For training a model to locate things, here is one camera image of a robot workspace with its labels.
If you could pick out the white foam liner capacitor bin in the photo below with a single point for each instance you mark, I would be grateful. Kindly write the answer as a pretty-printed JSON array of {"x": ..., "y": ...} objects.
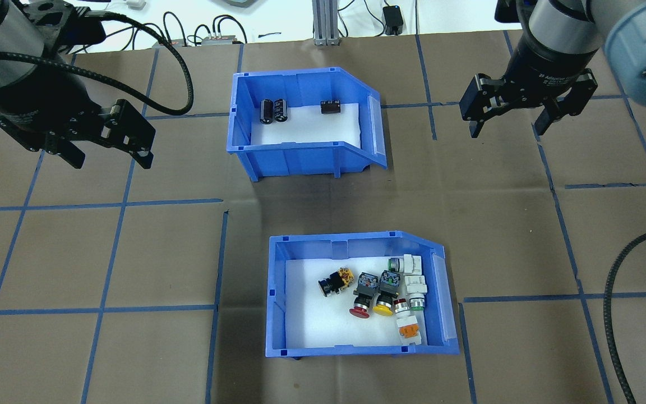
[{"x": 306, "y": 132}]

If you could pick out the black power adapter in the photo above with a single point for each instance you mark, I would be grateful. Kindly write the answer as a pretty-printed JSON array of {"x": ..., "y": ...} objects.
[{"x": 393, "y": 21}]

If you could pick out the red mushroom push button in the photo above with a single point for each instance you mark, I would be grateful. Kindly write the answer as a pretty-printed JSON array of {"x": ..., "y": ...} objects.
[{"x": 365, "y": 286}]

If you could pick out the black push button yellow block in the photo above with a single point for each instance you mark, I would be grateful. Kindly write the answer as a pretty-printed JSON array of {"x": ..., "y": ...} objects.
[{"x": 334, "y": 282}]

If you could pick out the small white plug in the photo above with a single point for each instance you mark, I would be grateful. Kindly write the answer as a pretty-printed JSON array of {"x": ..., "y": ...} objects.
[{"x": 136, "y": 4}]

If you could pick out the small green button white body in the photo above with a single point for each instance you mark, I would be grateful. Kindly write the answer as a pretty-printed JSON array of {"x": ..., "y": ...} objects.
[{"x": 410, "y": 262}]

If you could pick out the white foam liner button bin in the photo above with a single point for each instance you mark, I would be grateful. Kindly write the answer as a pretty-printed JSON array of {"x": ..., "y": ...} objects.
[{"x": 317, "y": 320}]

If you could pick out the blue bin holding push buttons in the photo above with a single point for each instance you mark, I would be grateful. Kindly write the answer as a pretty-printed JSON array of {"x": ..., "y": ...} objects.
[{"x": 328, "y": 247}]

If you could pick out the black cylindrical capacitor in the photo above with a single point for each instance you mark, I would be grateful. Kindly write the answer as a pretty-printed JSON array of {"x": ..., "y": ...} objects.
[
  {"x": 281, "y": 110},
  {"x": 331, "y": 106},
  {"x": 267, "y": 110}
]

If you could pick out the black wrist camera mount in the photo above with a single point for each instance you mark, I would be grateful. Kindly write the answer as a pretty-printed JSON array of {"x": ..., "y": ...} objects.
[
  {"x": 511, "y": 10},
  {"x": 54, "y": 19}
]

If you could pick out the aluminium profile post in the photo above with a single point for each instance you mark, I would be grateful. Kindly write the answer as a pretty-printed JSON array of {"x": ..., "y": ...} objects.
[{"x": 326, "y": 22}]

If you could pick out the grey round object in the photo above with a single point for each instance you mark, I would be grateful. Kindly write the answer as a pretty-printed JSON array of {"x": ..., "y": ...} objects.
[{"x": 238, "y": 3}]

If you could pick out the yellow mushroom push button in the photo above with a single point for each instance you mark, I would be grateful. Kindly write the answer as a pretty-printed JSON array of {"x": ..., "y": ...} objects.
[{"x": 387, "y": 286}]

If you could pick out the blue bin holding capacitors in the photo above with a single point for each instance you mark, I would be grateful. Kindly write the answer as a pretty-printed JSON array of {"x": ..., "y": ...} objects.
[{"x": 295, "y": 157}]

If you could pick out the grey connector box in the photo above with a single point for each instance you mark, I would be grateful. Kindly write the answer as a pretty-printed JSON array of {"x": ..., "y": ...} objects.
[{"x": 219, "y": 40}]

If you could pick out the dark connector box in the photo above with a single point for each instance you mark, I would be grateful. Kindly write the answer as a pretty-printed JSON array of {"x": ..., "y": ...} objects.
[{"x": 170, "y": 43}]

